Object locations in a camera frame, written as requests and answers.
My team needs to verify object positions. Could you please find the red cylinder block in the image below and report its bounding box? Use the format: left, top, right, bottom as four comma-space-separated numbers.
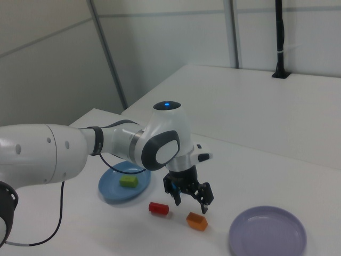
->
148, 202, 170, 215

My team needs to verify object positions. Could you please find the purple plate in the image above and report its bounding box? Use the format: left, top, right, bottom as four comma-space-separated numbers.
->
229, 205, 307, 256

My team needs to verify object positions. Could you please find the green block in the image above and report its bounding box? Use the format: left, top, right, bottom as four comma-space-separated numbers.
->
119, 175, 140, 189

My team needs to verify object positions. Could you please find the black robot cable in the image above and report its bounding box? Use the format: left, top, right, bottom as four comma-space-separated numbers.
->
4, 151, 148, 246

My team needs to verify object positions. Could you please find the black pole with clamp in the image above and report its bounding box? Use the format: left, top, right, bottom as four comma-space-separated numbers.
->
271, 0, 291, 79

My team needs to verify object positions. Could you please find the orange block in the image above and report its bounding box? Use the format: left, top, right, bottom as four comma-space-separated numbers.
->
185, 211, 208, 232

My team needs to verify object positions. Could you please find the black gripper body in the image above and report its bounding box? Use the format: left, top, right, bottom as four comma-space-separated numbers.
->
169, 165, 199, 191

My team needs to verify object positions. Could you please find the blue plate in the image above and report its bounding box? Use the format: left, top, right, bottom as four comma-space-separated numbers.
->
98, 161, 152, 205

